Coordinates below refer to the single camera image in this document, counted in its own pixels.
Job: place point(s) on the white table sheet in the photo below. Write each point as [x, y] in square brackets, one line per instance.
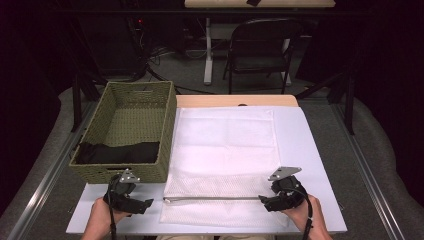
[300, 140]

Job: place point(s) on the dark object on desk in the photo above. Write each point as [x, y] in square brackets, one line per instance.
[253, 2]

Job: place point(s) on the black stand leg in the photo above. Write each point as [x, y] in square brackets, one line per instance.
[76, 100]
[349, 103]

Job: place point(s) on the black cloth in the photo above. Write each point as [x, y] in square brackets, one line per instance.
[120, 152]

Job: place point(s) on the person's left hand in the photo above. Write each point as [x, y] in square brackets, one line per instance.
[98, 220]

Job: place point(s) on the black folding chair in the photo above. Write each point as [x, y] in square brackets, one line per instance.
[263, 40]

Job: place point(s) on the metal floor rail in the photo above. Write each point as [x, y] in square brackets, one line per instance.
[366, 173]
[50, 180]

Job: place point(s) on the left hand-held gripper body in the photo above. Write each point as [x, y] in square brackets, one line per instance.
[120, 196]

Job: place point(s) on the white mesh laundry bag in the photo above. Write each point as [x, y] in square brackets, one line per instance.
[223, 150]

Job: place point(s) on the person's right hand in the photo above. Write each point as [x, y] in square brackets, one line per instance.
[310, 220]

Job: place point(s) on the light desk with white legs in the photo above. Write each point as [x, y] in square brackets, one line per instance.
[208, 50]

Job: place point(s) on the black equipment rack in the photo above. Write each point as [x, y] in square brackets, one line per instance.
[110, 40]

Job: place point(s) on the green woven basket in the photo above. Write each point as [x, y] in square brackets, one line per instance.
[133, 123]

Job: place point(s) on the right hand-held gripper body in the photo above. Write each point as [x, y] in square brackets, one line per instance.
[290, 193]

